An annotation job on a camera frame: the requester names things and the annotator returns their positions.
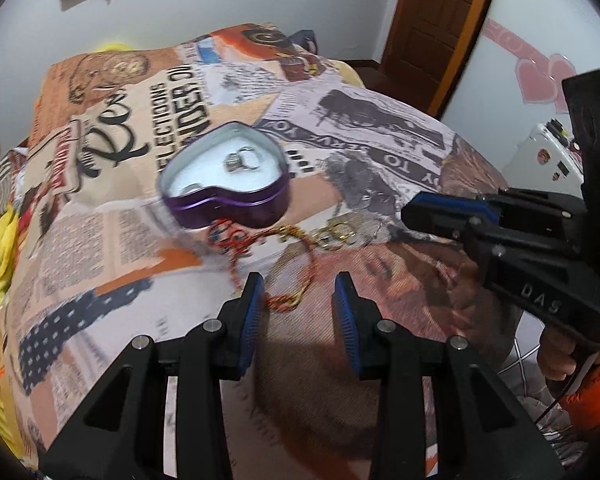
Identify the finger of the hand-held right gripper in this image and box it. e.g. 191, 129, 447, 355
409, 187, 587, 226
401, 205, 583, 262

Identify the person's right forearm orange sleeve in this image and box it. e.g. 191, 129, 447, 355
562, 339, 600, 423

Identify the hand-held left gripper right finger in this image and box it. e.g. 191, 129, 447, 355
331, 271, 567, 480

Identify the purple heart-shaped tin box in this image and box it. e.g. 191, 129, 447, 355
158, 121, 289, 229

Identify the wooden door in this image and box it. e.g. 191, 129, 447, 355
379, 0, 504, 119

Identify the red gold braided bracelet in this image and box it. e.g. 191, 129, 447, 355
207, 217, 316, 311

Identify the white quilted bed sheet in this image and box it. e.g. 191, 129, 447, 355
497, 327, 583, 463

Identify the white appliance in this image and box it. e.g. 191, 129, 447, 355
502, 121, 589, 196

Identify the large silver ring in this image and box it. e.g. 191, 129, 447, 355
223, 144, 264, 174

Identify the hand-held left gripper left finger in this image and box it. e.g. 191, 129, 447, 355
40, 272, 266, 480

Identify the person's right hand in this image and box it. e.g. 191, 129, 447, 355
537, 325, 581, 382

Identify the newspaper printed blanket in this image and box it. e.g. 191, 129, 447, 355
5, 22, 527, 480

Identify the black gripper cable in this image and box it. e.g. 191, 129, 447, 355
530, 360, 587, 423

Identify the pink heart wall sticker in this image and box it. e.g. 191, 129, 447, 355
482, 17, 579, 116

